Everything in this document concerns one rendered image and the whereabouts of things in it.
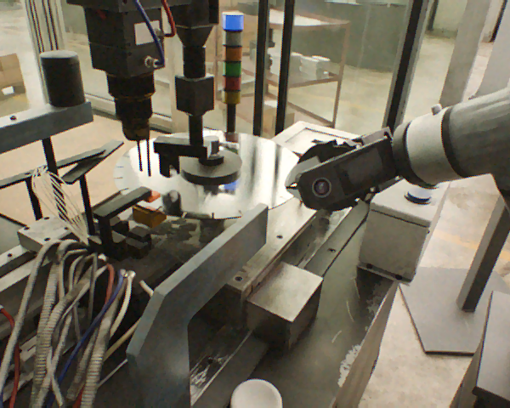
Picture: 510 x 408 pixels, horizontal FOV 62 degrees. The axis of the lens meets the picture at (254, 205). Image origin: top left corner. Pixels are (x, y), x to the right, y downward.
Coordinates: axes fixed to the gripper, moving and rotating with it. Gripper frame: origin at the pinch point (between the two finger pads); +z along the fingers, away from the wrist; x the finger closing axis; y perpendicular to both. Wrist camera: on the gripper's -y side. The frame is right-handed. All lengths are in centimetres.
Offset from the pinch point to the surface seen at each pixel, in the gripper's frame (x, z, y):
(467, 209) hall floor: -65, 79, 202
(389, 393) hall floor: -85, 50, 59
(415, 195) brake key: -10.7, -1.4, 27.8
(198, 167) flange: 7.2, 16.3, -2.8
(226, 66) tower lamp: 26.6, 28.4, 20.7
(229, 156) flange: 7.4, 16.4, 4.0
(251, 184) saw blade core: 1.8, 10.0, 1.7
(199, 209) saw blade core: 1.2, 9.3, -9.6
